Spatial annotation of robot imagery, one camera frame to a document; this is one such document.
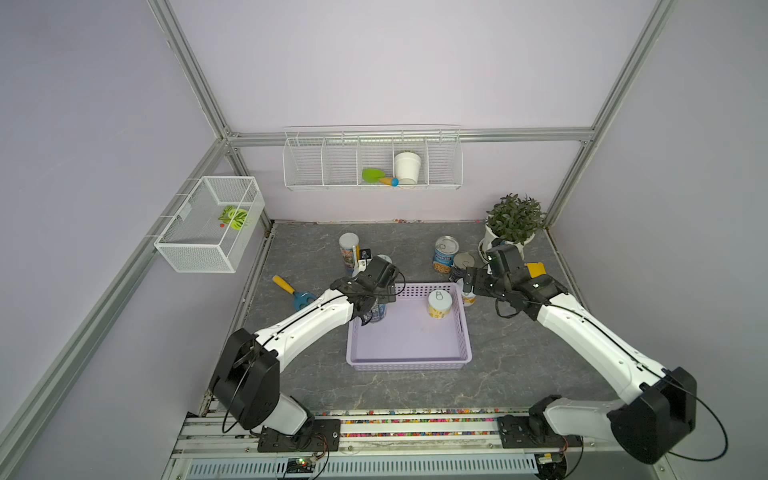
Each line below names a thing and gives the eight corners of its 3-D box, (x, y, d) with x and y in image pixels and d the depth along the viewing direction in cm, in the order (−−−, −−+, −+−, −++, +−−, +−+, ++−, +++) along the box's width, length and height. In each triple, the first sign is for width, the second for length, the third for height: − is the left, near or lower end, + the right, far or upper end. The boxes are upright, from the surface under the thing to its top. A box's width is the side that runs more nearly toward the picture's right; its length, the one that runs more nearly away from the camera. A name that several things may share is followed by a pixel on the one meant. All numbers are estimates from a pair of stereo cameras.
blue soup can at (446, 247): (427, 267, 110) (430, 246, 100) (439, 254, 114) (442, 232, 104) (445, 278, 107) (450, 256, 97) (456, 263, 111) (462, 242, 101)
